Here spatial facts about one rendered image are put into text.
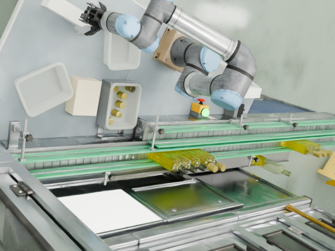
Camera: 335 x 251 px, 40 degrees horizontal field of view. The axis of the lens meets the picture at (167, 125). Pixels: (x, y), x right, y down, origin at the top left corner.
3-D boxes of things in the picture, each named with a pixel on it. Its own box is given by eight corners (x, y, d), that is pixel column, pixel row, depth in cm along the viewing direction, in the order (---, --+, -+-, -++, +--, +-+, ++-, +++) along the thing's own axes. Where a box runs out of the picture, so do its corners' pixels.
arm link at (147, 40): (168, 29, 166) (148, 14, 158) (154, 57, 165) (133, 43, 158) (155, 26, 171) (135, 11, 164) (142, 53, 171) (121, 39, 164)
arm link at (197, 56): (207, 50, 224) (227, 54, 214) (195, 73, 223) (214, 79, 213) (192, 38, 216) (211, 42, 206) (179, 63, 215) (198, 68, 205)
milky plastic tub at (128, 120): (95, 124, 218) (105, 130, 212) (102, 78, 212) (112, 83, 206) (126, 123, 229) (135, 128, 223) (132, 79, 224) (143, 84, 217)
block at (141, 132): (133, 137, 227) (141, 141, 222) (136, 119, 224) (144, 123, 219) (139, 137, 229) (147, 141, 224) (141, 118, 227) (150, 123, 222)
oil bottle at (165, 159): (146, 158, 228) (173, 174, 212) (148, 147, 226) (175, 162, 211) (155, 157, 231) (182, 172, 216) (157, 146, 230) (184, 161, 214)
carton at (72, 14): (46, -9, 184) (53, -8, 180) (92, 19, 201) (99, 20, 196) (40, 5, 184) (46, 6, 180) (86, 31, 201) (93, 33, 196)
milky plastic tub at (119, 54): (98, 66, 211) (107, 70, 205) (100, 17, 204) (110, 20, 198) (129, 64, 222) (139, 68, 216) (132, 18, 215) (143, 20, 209)
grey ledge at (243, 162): (172, 168, 255) (185, 176, 247) (174, 153, 253) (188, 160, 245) (276, 156, 316) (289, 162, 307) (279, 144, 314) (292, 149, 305)
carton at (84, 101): (65, 110, 206) (72, 115, 200) (70, 75, 202) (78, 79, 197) (87, 111, 213) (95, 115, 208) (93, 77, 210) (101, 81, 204)
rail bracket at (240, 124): (227, 123, 259) (244, 130, 249) (229, 110, 257) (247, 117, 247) (232, 122, 261) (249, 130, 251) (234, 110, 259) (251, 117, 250)
